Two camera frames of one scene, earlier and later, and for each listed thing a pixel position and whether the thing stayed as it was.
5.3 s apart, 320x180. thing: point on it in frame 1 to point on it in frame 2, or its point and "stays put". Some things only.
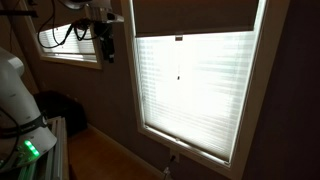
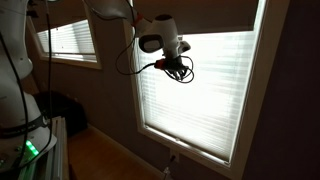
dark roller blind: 159,18 stays put
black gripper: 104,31 to 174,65
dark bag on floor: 55,104 stays put
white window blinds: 255,103 stays put
